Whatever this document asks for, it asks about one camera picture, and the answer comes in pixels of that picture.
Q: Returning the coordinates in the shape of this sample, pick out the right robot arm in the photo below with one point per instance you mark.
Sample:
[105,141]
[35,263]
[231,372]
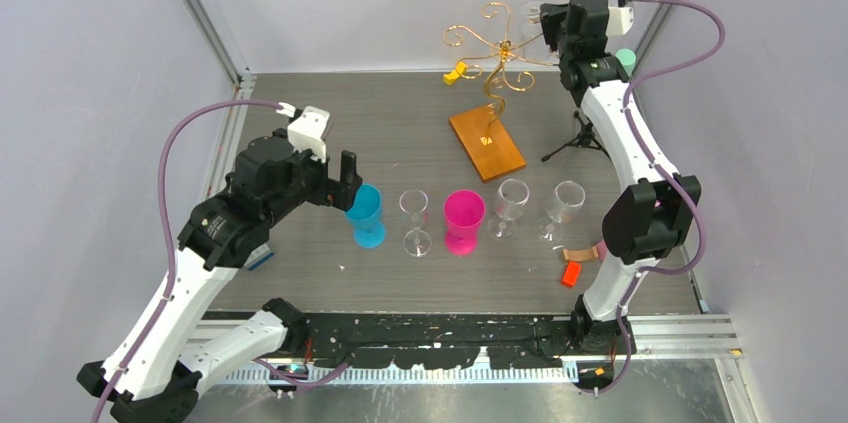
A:
[652,215]

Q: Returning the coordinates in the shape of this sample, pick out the pink wine glass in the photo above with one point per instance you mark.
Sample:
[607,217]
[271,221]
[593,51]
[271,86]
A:
[464,211]

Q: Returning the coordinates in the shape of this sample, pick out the black base bar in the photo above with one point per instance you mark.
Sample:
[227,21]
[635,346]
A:
[439,341]

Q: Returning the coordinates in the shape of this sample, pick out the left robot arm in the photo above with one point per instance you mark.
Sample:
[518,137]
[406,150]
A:
[156,375]

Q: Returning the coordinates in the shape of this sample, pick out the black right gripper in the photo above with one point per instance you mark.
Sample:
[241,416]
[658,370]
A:
[550,15]

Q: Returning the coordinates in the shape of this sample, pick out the yellow block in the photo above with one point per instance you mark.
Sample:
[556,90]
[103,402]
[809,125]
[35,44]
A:
[457,73]

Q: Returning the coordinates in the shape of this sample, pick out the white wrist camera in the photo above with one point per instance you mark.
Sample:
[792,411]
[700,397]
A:
[621,18]
[307,130]

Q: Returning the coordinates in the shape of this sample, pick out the gold wire glass rack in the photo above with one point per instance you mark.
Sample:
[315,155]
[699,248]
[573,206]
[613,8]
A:
[480,131]

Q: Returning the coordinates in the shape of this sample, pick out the clear flute glass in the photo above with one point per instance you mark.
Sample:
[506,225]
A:
[414,204]

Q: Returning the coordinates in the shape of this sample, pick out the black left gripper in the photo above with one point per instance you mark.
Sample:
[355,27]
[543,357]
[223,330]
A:
[339,194]

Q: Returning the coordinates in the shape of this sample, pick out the blue wine glass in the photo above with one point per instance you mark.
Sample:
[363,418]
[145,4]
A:
[365,218]

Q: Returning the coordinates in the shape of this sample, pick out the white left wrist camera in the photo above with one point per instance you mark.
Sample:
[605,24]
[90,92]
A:
[307,130]

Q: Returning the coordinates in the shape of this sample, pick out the clear wine glass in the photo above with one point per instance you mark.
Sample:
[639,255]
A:
[530,25]
[564,205]
[509,206]

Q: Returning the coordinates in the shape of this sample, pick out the green microphone on tripod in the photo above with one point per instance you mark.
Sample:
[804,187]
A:
[586,137]

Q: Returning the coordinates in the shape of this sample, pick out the small orange block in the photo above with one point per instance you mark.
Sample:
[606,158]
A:
[571,274]

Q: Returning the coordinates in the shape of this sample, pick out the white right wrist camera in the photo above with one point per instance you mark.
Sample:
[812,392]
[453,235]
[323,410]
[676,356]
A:
[621,18]

